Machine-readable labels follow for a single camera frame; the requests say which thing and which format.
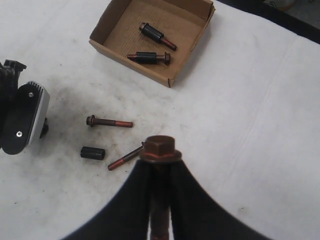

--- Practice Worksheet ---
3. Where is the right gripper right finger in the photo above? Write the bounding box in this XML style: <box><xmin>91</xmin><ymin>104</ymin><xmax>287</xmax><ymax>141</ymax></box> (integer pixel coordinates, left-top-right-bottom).
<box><xmin>170</xmin><ymin>156</ymin><xmax>270</xmax><ymax>240</ymax></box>

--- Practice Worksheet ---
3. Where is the open cardboard box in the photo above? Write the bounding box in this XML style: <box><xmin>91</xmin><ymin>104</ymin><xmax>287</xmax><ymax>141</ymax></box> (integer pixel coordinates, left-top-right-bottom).
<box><xmin>88</xmin><ymin>0</ymin><xmax>216</xmax><ymax>89</ymax></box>

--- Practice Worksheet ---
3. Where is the black cylindrical sleeve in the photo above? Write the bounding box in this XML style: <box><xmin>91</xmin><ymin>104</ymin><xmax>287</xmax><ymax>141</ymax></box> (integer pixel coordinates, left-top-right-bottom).
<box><xmin>143</xmin><ymin>23</ymin><xmax>165</xmax><ymax>43</ymax></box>
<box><xmin>80</xmin><ymin>146</ymin><xmax>107</xmax><ymax>161</ymax></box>
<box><xmin>135</xmin><ymin>51</ymin><xmax>157</xmax><ymax>66</ymax></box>

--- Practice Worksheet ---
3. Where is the brown flanged hex bolt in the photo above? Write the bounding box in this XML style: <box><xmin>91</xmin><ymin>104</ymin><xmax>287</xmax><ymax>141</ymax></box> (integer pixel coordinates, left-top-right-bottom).
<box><xmin>85</xmin><ymin>114</ymin><xmax>134</xmax><ymax>129</ymax></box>
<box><xmin>107</xmin><ymin>141</ymin><xmax>146</xmax><ymax>171</ymax></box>
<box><xmin>138</xmin><ymin>134</ymin><xmax>183</xmax><ymax>240</ymax></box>
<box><xmin>127</xmin><ymin>52</ymin><xmax>172</xmax><ymax>67</ymax></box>
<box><xmin>138</xmin><ymin>22</ymin><xmax>178</xmax><ymax>51</ymax></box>

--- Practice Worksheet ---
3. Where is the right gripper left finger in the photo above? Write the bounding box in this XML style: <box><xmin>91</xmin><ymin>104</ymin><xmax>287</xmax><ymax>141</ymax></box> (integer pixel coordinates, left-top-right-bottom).
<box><xmin>59</xmin><ymin>159</ymin><xmax>154</xmax><ymax>240</ymax></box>

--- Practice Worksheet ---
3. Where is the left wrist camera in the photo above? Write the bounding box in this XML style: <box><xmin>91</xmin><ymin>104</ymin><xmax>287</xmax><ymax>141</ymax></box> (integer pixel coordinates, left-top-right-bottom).
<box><xmin>0</xmin><ymin>80</ymin><xmax>51</xmax><ymax>156</ymax></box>

